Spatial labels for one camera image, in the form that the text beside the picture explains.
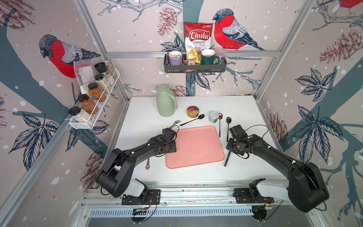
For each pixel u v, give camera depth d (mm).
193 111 1069
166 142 682
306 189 404
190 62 852
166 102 973
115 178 427
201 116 1069
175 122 1037
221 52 857
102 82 759
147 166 842
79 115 602
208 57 809
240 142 615
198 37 794
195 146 925
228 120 1067
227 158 833
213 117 1024
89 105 667
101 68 780
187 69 876
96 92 707
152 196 738
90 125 653
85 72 700
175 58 809
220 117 1065
